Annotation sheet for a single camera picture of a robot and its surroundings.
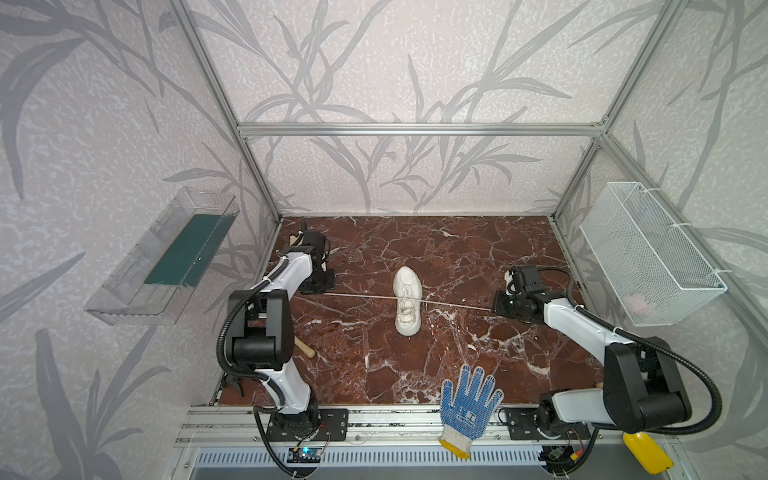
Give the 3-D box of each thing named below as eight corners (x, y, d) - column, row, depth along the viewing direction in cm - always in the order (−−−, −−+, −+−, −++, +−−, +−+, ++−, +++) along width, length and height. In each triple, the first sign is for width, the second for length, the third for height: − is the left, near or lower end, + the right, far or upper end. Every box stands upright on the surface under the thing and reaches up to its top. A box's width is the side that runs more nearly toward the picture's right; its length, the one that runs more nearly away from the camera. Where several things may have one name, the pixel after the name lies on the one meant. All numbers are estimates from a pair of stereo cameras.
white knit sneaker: (391, 336, 91) (391, 328, 86) (393, 273, 106) (393, 263, 101) (422, 336, 91) (423, 328, 86) (419, 273, 106) (420, 263, 101)
